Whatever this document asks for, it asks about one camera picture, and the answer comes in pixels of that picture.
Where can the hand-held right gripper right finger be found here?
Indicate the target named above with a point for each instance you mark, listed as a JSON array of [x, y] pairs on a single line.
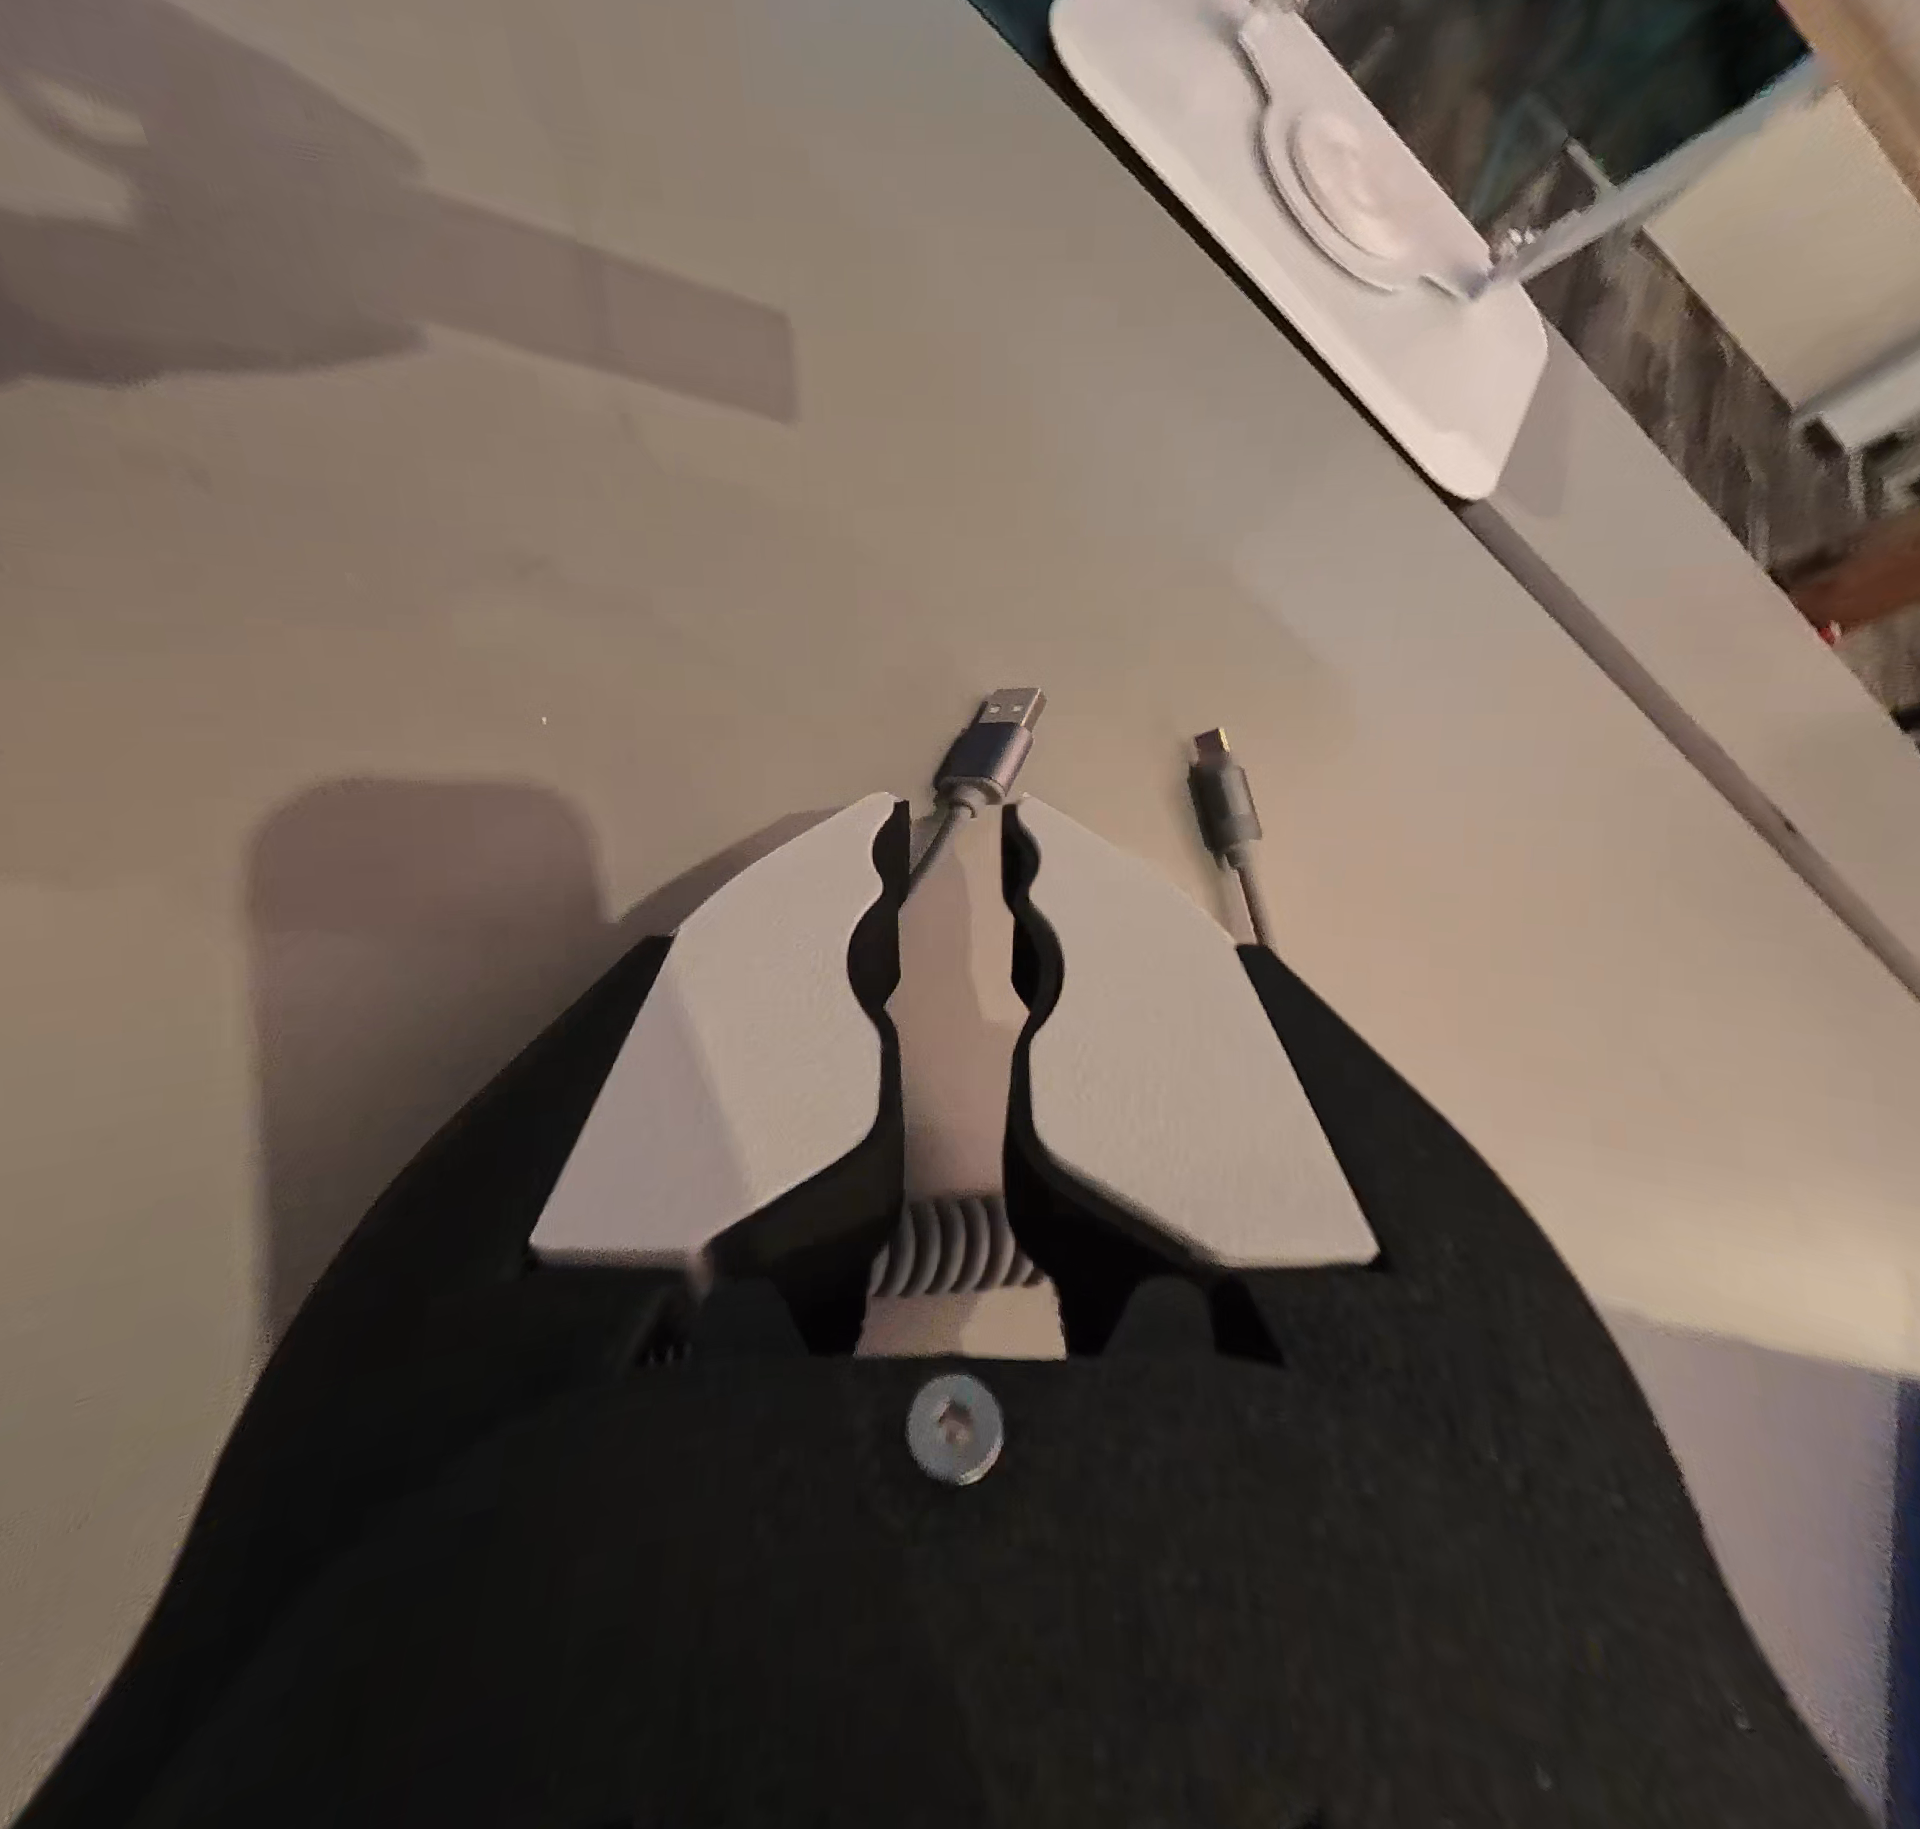
[[1188, 1094]]

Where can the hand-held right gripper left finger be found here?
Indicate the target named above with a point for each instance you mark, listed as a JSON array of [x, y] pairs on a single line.
[[722, 1081]]

